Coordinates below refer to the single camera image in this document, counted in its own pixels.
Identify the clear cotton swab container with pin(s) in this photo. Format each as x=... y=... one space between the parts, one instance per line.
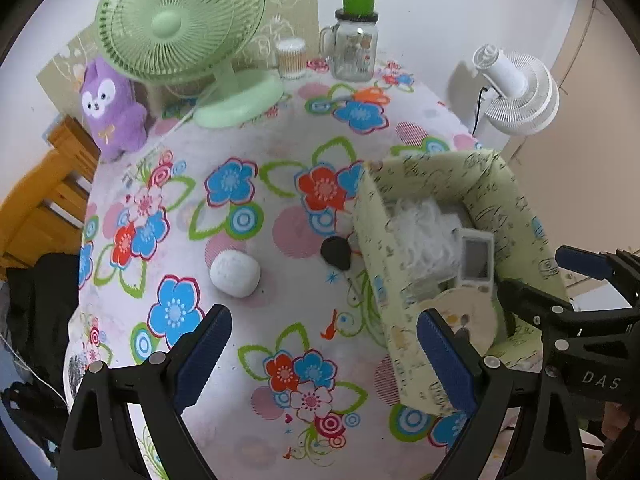
x=291 y=60

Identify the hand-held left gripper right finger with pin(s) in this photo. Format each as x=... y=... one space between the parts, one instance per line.
x=447 y=360

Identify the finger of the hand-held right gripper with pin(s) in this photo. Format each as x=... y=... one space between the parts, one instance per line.
x=530 y=302
x=585 y=262

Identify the green printed wall cloth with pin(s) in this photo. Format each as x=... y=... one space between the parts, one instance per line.
x=290 y=10

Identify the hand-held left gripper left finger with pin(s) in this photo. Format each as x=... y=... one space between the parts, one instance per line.
x=205 y=355

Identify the glass jar with green lid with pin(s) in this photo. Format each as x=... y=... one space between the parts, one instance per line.
x=350 y=45

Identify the white standing fan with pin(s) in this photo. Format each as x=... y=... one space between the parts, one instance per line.
x=520 y=95

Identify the cream round case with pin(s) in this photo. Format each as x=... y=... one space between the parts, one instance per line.
x=470 y=310

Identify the black bag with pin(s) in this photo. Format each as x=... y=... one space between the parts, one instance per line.
x=35 y=320

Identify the white oval device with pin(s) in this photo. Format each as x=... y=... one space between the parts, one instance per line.
x=235 y=274

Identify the green printed fabric storage box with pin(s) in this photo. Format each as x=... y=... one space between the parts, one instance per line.
x=380 y=240

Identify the person's right hand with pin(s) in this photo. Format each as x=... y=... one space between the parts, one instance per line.
x=620 y=427

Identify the wooden furniture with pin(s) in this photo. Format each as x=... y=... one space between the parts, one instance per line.
x=45 y=195

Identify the white fluffy item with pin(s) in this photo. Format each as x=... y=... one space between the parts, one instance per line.
x=425 y=240

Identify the white remote control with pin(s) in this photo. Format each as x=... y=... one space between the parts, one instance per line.
x=475 y=260

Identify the purple plush toy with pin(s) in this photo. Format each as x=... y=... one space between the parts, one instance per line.
x=112 y=110

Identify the black key fob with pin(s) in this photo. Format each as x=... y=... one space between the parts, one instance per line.
x=336 y=252

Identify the green desk fan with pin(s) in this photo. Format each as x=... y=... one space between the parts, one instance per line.
x=175 y=25

